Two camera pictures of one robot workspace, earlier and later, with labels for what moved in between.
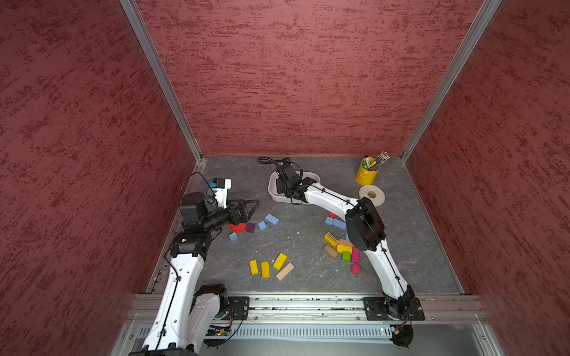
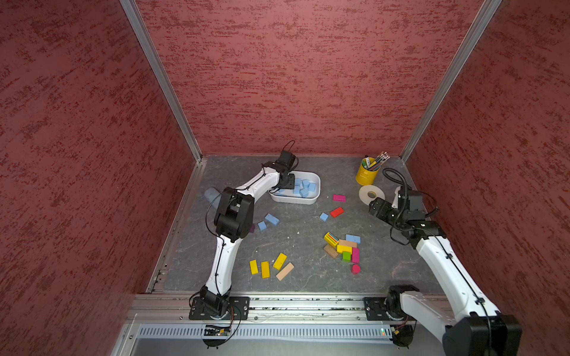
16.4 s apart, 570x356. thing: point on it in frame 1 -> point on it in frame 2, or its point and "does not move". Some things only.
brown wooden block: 331,251 does not move
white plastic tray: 272,185 does not move
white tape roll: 373,193 does not move
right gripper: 280,185 -> 384,205
